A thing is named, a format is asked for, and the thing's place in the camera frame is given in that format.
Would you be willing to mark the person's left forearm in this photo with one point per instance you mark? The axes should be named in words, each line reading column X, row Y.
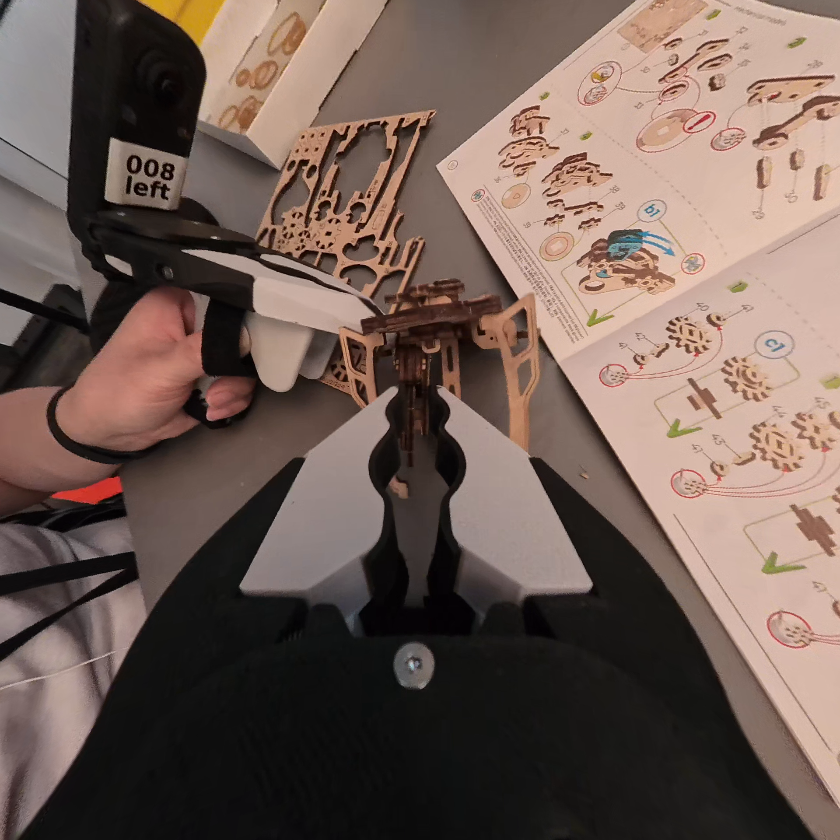
column 33, row 472

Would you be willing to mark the small wooden part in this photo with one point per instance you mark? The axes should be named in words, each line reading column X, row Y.
column 397, row 489

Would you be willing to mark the wooden mechanical model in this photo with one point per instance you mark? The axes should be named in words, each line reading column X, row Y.
column 433, row 315

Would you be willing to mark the person's left hand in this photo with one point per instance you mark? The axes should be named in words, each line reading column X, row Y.
column 144, row 367

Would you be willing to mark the black wrist band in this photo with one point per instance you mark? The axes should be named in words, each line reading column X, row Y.
column 56, row 436

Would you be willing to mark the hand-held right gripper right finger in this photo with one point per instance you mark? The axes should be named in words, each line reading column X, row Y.
column 518, row 525

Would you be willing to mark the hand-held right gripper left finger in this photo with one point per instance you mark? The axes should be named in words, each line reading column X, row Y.
column 308, row 525

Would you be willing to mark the white cardboard packaging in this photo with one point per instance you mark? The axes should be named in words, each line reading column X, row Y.
column 295, row 98

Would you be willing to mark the assembly instruction booklet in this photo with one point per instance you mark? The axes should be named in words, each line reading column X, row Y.
column 656, row 164

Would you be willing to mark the yellow plastic box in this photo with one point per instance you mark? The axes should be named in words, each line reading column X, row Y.
column 197, row 16

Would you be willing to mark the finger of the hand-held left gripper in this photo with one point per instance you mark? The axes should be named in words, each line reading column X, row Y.
column 223, row 257
column 308, row 302

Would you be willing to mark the laser-cut plywood parts sheet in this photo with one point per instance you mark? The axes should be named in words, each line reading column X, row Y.
column 298, row 164

